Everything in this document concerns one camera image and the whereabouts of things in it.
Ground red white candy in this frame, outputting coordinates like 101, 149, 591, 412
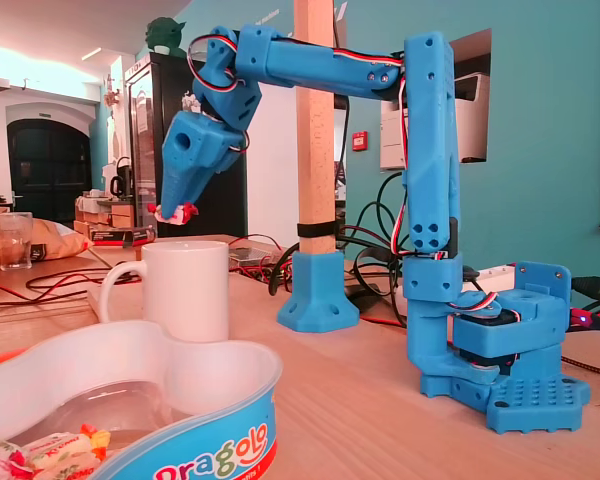
147, 201, 200, 226

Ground black glass-door fridge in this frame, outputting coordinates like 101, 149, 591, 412
124, 51, 248, 239

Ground black electric kettle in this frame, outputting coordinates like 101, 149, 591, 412
110, 156, 134, 199

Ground flat black red box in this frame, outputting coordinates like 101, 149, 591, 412
90, 225, 157, 246

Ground clear plastic case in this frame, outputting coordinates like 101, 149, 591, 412
228, 246, 281, 269

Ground white ceramic mug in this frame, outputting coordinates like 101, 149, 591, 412
98, 240, 231, 344

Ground green plush figure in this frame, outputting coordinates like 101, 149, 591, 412
146, 17, 189, 59

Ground dark arched double door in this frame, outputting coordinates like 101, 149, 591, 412
7, 118, 92, 221

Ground brown paper snack bag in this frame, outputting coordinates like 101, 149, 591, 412
0, 207, 94, 266

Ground clear drinking glass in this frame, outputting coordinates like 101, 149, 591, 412
0, 211, 34, 273

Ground white laser printer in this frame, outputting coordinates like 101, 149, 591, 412
379, 72, 484, 171

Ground flower-shaped plastic candy tub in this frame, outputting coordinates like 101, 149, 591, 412
0, 320, 285, 480

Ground yellow wrapped fruit candy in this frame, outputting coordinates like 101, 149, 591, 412
79, 423, 112, 451

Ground light wooden base board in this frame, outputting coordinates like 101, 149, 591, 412
87, 259, 600, 480

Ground white wrapped fruit candy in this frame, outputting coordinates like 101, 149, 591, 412
0, 435, 31, 480
22, 432, 99, 471

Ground white power strip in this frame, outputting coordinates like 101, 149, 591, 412
460, 264, 520, 292

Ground motor controller board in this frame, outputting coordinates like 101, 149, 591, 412
568, 307, 595, 330

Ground black power plug adapter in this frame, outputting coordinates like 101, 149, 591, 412
571, 276, 600, 302

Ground brown cardboard sheet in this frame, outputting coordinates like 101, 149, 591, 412
559, 330, 600, 382

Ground wooden camera post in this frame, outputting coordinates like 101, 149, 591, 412
293, 0, 337, 256

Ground black strap on post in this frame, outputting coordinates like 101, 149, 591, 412
297, 223, 338, 240

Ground blue printed post base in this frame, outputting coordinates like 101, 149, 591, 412
276, 251, 361, 334

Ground thick black cable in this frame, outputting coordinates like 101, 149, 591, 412
267, 171, 411, 332

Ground striped servo cable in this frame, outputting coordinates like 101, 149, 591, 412
329, 45, 417, 260

